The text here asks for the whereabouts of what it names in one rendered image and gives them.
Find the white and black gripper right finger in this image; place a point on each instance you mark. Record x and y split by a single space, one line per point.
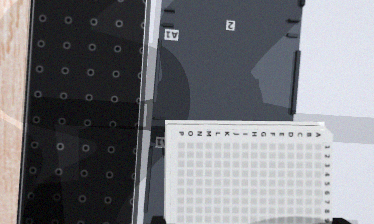
339 221

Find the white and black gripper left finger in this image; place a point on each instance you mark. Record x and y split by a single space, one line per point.
158 220

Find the white well plate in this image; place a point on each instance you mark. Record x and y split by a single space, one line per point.
248 172

